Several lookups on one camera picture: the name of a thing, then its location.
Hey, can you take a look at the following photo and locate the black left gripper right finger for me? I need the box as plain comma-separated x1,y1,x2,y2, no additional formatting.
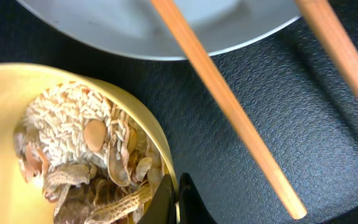
178,173,217,224

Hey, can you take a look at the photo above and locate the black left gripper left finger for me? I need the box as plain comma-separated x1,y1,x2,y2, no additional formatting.
138,174,177,224

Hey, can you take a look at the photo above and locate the food scraps pile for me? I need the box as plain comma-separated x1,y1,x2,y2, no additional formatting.
14,82,167,223

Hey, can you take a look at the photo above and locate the yellow bowl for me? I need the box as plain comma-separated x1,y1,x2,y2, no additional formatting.
0,63,178,223

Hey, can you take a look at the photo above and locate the left wooden chopstick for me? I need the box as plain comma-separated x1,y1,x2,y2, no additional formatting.
151,0,308,220

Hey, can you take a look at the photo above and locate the wooden chopstick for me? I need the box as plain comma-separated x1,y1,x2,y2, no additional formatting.
151,0,308,220
295,0,358,99

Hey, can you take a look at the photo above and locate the round black tray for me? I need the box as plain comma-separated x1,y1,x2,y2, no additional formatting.
0,1,358,223

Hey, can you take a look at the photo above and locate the grey plate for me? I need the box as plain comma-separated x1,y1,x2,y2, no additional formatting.
18,0,301,61

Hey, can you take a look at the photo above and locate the right wooden chopstick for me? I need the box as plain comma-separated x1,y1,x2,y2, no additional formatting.
295,0,358,99

